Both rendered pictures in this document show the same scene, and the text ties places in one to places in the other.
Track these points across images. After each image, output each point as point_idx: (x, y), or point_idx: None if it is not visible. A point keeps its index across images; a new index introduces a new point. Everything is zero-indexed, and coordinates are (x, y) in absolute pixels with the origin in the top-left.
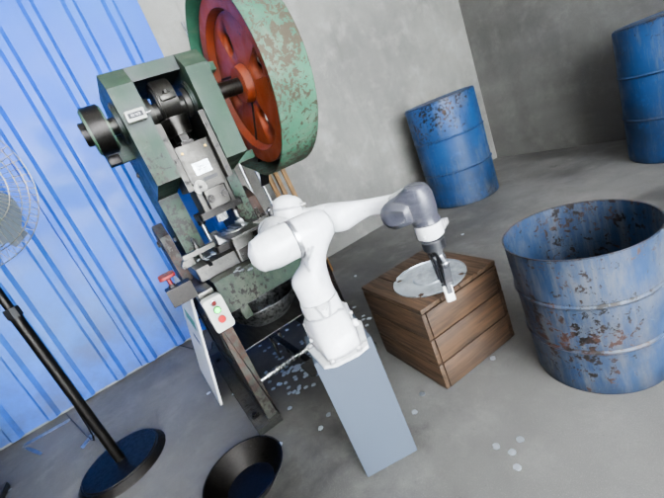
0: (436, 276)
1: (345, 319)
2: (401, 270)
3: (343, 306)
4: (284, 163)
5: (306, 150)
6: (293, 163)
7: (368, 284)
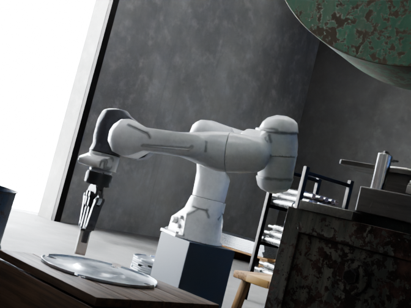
0: (88, 264)
1: (180, 210)
2: (147, 293)
3: (186, 209)
4: (366, 73)
5: (334, 49)
6: (385, 73)
7: (208, 302)
